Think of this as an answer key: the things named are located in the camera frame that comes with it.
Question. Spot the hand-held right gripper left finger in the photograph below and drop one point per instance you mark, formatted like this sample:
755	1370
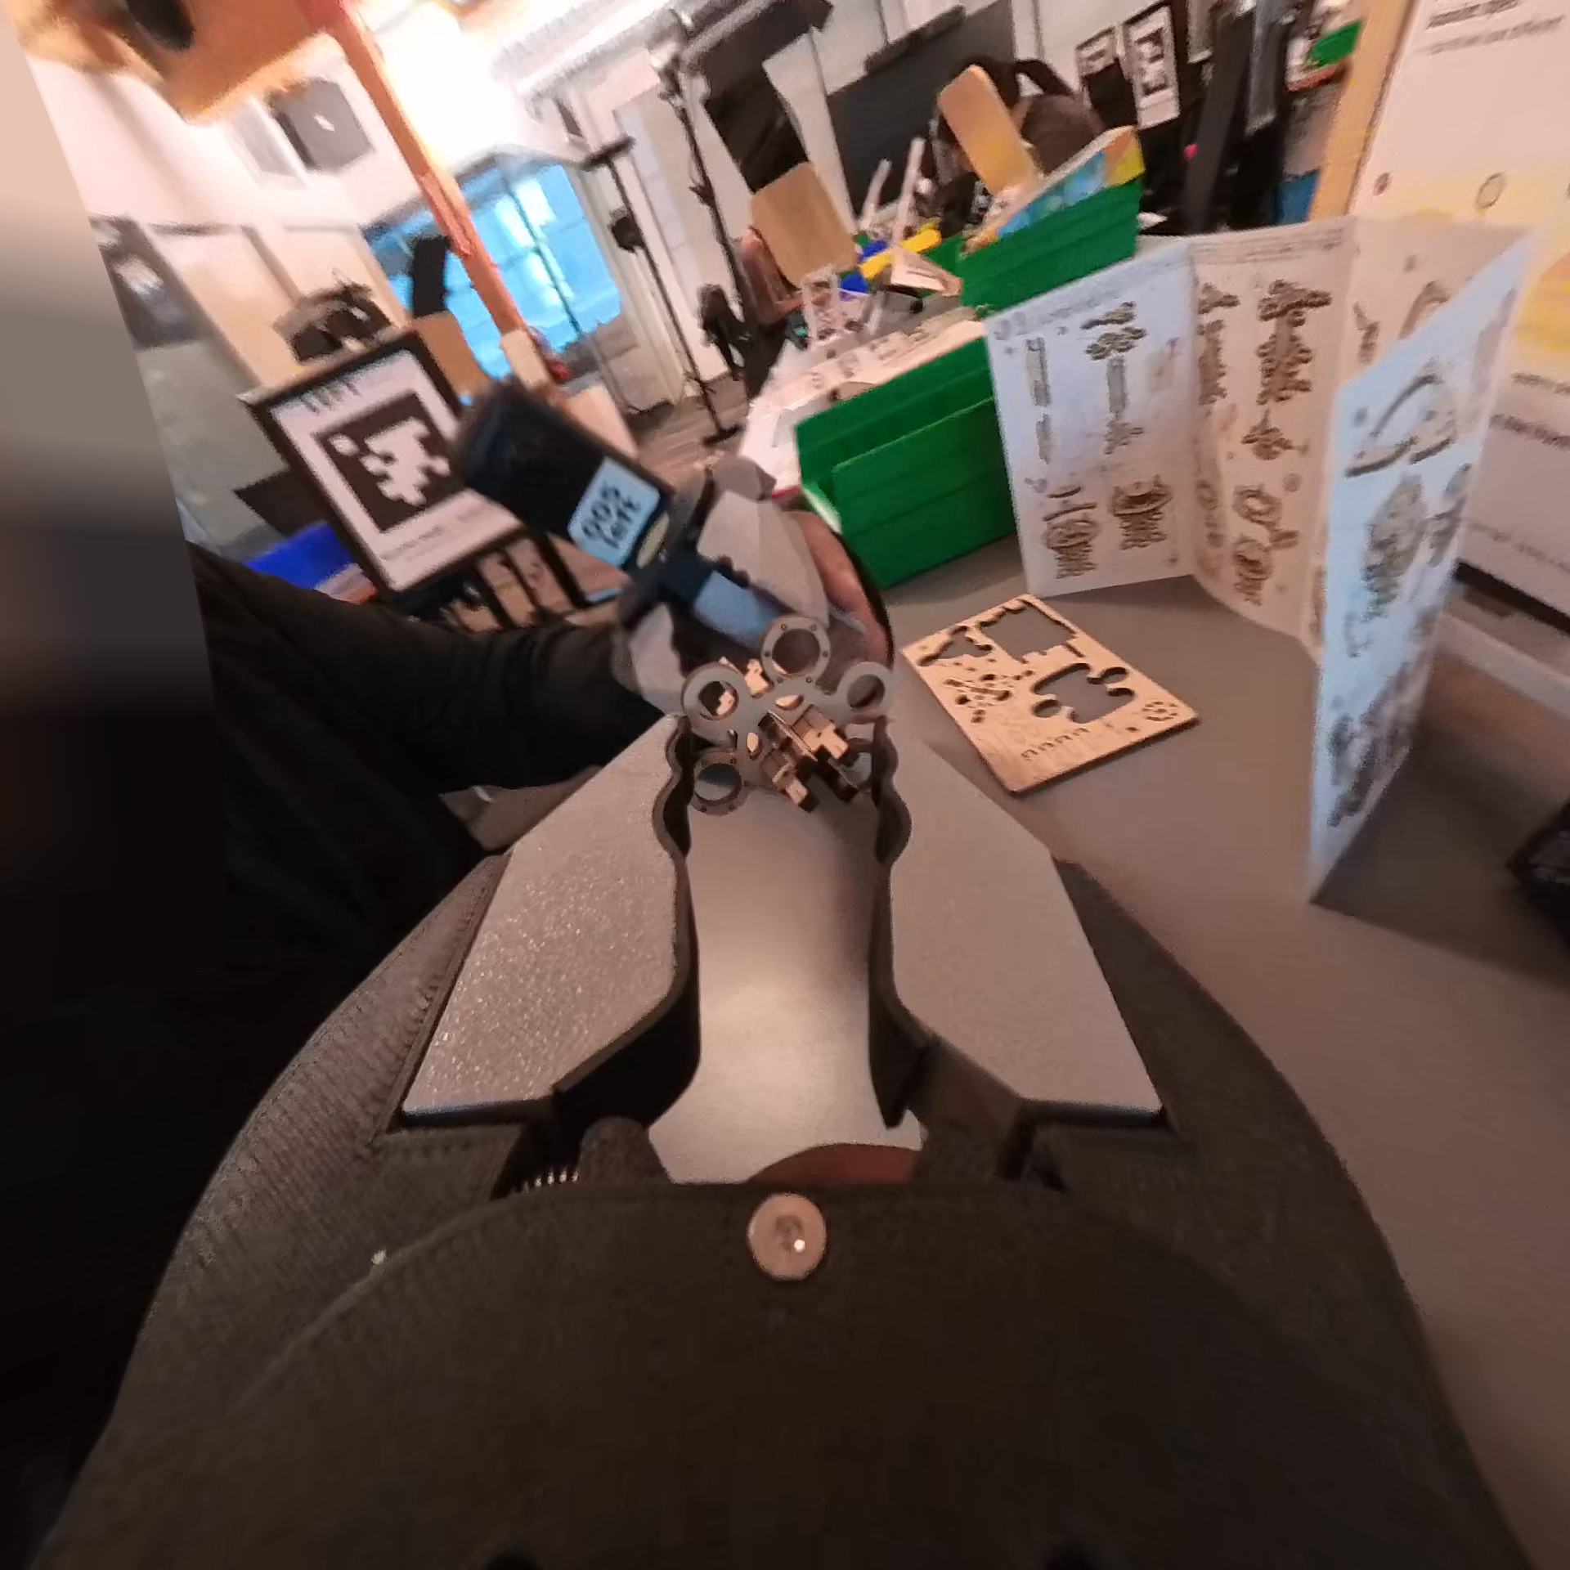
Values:
552	982

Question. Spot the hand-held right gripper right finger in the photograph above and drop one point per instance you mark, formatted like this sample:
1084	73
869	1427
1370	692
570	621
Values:
1017	982

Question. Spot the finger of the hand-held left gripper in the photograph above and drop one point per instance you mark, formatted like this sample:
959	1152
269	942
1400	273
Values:
761	541
647	656

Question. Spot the wooden model assembly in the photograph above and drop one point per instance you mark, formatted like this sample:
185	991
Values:
785	737

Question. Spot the person's left forearm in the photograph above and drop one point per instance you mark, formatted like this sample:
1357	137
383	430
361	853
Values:
428	686

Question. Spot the plywood parts sheet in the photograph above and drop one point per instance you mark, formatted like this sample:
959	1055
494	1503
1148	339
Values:
1054	761

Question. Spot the black model kit box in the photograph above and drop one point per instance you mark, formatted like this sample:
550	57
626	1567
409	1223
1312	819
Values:
1546	858

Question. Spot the person's left hand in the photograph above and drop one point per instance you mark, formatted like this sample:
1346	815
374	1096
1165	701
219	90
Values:
847	576

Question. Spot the green plastic bin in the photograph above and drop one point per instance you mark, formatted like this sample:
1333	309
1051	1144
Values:
1054	258
920	490

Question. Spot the folded instruction booklet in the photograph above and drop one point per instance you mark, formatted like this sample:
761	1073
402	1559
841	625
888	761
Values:
1103	428

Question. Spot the colourful cardboard box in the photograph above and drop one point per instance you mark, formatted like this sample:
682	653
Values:
1079	178

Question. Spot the small marker poster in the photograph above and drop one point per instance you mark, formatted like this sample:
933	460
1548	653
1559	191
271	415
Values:
1150	62

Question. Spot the white instruction board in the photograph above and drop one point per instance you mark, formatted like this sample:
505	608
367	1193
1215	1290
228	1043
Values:
1471	98

